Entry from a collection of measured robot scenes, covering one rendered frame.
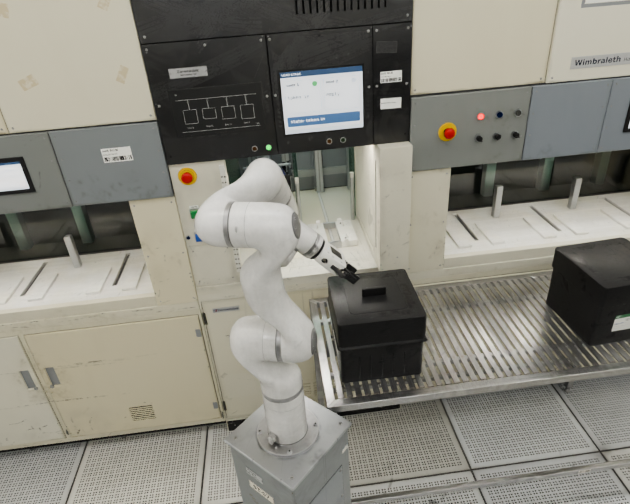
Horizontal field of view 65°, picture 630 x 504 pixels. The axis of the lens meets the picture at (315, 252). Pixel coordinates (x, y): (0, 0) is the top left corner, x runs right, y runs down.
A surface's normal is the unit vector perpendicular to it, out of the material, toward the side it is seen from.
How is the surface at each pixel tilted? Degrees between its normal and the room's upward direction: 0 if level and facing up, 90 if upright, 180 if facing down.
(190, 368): 90
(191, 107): 90
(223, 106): 90
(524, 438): 0
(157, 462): 0
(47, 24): 90
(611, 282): 0
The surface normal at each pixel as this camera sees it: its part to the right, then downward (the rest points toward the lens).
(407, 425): -0.07, -0.86
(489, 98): 0.11, 0.50
